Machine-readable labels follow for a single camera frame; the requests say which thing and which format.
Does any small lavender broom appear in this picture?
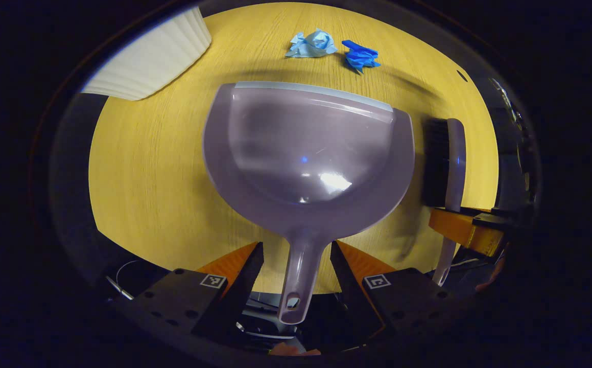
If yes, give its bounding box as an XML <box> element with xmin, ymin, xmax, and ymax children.
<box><xmin>422</xmin><ymin>118</ymin><xmax>467</xmax><ymax>287</ymax></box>

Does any dark blue paper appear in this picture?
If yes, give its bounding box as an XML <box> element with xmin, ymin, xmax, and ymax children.
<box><xmin>342</xmin><ymin>40</ymin><xmax>381</xmax><ymax>74</ymax></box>

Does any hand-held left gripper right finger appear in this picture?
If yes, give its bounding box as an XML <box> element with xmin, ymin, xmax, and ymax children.
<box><xmin>329</xmin><ymin>239</ymin><xmax>461</xmax><ymax>335</ymax></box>

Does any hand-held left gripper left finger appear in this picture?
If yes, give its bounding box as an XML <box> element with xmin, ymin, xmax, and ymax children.
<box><xmin>112</xmin><ymin>241</ymin><xmax>266</xmax><ymax>340</ymax></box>

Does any lavender plastic dustpan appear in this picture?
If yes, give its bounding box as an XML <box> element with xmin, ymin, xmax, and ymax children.
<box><xmin>202</xmin><ymin>81</ymin><xmax>415</xmax><ymax>325</ymax></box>

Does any light blue paper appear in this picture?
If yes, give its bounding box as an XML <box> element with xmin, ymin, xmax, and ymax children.
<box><xmin>286</xmin><ymin>29</ymin><xmax>338</xmax><ymax>58</ymax></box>

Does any white ribbed garbage bin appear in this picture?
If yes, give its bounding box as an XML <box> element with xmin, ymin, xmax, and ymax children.
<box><xmin>81</xmin><ymin>6</ymin><xmax>212</xmax><ymax>101</ymax></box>

